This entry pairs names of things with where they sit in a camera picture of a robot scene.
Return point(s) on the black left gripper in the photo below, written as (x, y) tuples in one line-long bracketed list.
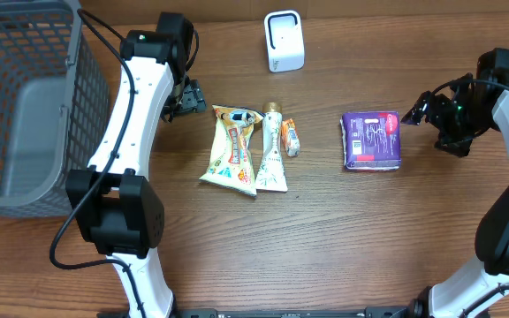
[(193, 102)]

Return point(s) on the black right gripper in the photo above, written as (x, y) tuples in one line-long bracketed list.
[(461, 141)]

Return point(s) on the cream snack bag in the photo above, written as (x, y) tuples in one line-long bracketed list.
[(230, 162)]

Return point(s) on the red purple tissue pack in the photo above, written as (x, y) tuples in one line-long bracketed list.
[(371, 140)]

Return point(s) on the small orange candy pack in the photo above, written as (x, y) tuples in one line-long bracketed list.
[(290, 138)]

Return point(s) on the white cream tube gold cap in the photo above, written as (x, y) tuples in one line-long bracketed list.
[(271, 174)]

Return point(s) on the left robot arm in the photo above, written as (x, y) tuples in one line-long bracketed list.
[(113, 203)]

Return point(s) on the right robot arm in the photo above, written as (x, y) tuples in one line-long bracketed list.
[(484, 280)]

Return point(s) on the grey plastic shopping basket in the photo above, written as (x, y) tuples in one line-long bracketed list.
[(54, 105)]

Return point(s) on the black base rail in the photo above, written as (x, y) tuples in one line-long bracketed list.
[(368, 312)]

